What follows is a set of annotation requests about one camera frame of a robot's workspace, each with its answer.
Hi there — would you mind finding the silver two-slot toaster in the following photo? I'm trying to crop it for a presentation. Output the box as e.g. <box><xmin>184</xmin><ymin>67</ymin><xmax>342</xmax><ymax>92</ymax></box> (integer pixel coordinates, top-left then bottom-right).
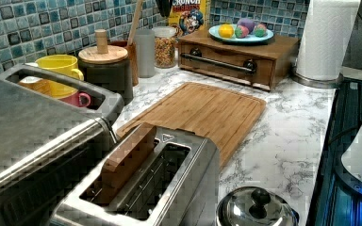
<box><xmin>49</xmin><ymin>126</ymin><xmax>220</xmax><ymax>226</ymax></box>

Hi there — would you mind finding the bamboo cutting board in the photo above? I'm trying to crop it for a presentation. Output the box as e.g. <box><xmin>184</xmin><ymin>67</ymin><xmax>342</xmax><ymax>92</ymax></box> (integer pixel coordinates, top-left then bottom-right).
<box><xmin>116</xmin><ymin>82</ymin><xmax>266</xmax><ymax>168</ymax></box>

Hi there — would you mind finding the glass jar of cereal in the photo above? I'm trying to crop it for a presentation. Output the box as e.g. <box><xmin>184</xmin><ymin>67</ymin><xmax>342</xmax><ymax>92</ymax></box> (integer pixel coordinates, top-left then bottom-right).
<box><xmin>153</xmin><ymin>26</ymin><xmax>176</xmax><ymax>68</ymax></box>

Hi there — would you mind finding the grey plastic cup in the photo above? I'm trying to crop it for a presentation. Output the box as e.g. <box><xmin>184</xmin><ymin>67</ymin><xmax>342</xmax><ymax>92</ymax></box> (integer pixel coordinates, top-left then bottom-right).
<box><xmin>135</xmin><ymin>29</ymin><xmax>155</xmax><ymax>78</ymax></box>

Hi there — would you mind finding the wooden utensil holder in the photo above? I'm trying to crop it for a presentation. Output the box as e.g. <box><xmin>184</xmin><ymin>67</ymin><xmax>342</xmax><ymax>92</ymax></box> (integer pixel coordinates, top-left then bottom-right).
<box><xmin>110</xmin><ymin>40</ymin><xmax>139</xmax><ymax>86</ymax></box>

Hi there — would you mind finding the brown toy bread slice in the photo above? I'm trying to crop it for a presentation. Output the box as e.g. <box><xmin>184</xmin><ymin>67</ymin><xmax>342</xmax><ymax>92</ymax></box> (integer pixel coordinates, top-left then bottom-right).
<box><xmin>96</xmin><ymin>123</ymin><xmax>156</xmax><ymax>205</ymax></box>

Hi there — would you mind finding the light blue plate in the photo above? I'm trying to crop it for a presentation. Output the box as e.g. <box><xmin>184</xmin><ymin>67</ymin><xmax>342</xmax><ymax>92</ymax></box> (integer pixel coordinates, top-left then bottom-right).
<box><xmin>208</xmin><ymin>25</ymin><xmax>274</xmax><ymax>43</ymax></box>

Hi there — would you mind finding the black canister with wooden lid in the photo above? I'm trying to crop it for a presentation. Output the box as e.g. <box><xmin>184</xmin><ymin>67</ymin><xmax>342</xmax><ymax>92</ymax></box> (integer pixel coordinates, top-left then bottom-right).
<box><xmin>78</xmin><ymin>29</ymin><xmax>133</xmax><ymax>105</ymax></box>

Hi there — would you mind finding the yellow toy fruit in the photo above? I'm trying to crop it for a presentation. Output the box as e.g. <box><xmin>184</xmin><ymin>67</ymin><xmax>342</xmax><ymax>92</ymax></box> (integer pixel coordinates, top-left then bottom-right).
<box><xmin>218</xmin><ymin>24</ymin><xmax>234</xmax><ymax>39</ymax></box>

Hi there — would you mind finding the wooden drawer box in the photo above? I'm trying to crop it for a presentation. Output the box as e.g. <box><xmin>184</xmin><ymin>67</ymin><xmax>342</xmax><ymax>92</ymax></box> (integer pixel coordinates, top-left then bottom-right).
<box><xmin>178</xmin><ymin>30</ymin><xmax>300</xmax><ymax>90</ymax></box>

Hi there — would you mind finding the Cap'n Crunch cereal box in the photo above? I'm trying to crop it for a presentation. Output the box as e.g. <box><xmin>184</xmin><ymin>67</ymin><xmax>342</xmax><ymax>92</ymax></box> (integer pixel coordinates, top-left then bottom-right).
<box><xmin>168</xmin><ymin>0</ymin><xmax>210</xmax><ymax>37</ymax></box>

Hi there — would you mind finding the pink mug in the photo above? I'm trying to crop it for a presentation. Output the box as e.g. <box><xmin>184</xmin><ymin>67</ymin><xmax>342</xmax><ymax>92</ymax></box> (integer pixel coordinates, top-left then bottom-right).
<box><xmin>60</xmin><ymin>91</ymin><xmax>91</xmax><ymax>107</ymax></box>

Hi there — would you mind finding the pink green toy strawberry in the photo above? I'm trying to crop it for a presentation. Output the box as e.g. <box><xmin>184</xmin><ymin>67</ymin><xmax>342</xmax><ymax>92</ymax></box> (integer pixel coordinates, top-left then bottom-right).
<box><xmin>235</xmin><ymin>25</ymin><xmax>250</xmax><ymax>39</ymax></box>

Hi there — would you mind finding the purple toy fruit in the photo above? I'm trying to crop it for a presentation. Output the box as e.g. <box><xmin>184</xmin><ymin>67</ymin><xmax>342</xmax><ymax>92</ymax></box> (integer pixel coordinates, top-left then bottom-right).
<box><xmin>237</xmin><ymin>18</ymin><xmax>255</xmax><ymax>32</ymax></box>

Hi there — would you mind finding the steel pot lid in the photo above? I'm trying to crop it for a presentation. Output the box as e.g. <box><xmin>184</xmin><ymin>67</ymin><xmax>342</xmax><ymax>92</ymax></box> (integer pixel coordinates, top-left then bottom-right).
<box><xmin>215</xmin><ymin>186</ymin><xmax>300</xmax><ymax>226</ymax></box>

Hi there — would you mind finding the green pink toy fruit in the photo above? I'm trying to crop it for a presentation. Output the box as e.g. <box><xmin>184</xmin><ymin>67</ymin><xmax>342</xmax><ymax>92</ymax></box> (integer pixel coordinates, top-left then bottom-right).
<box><xmin>254</xmin><ymin>24</ymin><xmax>267</xmax><ymax>38</ymax></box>

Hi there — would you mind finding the yellow mug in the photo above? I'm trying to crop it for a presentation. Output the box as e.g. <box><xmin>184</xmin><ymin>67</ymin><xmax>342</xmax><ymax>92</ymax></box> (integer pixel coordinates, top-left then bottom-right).
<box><xmin>36</xmin><ymin>55</ymin><xmax>84</xmax><ymax>98</ymax></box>

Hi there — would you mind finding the paper towel roll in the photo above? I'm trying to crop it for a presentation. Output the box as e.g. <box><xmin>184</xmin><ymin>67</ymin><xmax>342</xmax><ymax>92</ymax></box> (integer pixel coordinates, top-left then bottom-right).
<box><xmin>291</xmin><ymin>0</ymin><xmax>361</xmax><ymax>89</ymax></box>

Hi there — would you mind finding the black stovetop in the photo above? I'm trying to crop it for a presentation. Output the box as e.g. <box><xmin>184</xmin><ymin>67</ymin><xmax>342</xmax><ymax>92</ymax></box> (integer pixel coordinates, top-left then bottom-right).
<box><xmin>305</xmin><ymin>76</ymin><xmax>362</xmax><ymax>226</ymax></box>

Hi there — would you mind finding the wooden spoon handle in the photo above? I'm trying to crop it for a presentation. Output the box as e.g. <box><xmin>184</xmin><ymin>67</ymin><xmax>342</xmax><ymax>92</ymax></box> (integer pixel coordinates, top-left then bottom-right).
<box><xmin>127</xmin><ymin>0</ymin><xmax>144</xmax><ymax>46</ymax></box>

